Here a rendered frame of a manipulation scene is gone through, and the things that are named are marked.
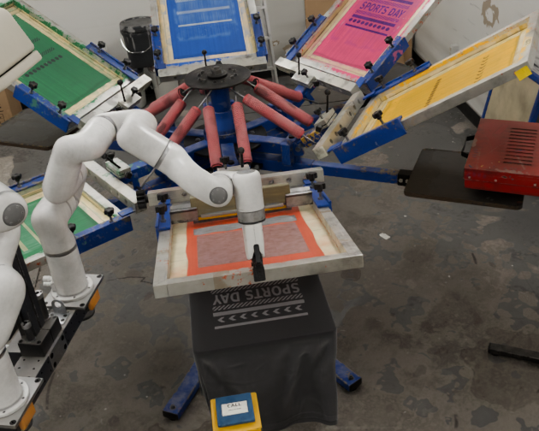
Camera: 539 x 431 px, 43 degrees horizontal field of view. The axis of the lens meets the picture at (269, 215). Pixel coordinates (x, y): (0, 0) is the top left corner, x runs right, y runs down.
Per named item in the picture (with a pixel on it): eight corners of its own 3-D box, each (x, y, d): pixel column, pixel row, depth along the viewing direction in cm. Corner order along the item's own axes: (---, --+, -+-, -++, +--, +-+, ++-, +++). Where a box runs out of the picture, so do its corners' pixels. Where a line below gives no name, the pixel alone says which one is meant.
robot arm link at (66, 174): (49, 124, 172) (76, 95, 187) (21, 234, 192) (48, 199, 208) (103, 147, 173) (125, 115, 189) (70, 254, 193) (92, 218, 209)
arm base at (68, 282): (35, 301, 206) (21, 259, 198) (53, 275, 217) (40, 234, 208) (84, 303, 204) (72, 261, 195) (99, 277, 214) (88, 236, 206)
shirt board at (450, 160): (528, 174, 297) (530, 158, 293) (519, 224, 266) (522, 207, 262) (245, 144, 345) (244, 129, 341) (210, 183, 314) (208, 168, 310)
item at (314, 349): (341, 426, 235) (338, 331, 212) (210, 448, 232) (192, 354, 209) (339, 419, 238) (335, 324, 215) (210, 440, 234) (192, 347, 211)
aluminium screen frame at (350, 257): (364, 267, 192) (363, 254, 191) (155, 298, 188) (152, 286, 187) (314, 194, 267) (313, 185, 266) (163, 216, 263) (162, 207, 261)
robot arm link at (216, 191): (156, 163, 185) (222, 203, 189) (150, 174, 173) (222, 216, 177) (171, 137, 183) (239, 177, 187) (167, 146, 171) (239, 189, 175)
